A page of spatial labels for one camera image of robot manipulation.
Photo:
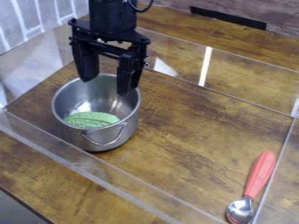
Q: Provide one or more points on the green bumpy toy vegetable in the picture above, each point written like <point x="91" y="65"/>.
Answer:
<point x="89" y="120"/>

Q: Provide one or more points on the red handled metal spoon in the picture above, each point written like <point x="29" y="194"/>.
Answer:
<point x="239" y="211"/>

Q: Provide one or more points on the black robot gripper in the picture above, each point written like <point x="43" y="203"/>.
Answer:
<point x="108" y="33"/>

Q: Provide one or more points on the black wall slot strip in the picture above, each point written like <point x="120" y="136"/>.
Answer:
<point x="228" y="18"/>

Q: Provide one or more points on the clear acrylic tray walls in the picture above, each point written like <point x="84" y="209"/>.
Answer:
<point x="209" y="117"/>

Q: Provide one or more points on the silver metal pot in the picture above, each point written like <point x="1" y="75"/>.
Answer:
<point x="96" y="96"/>

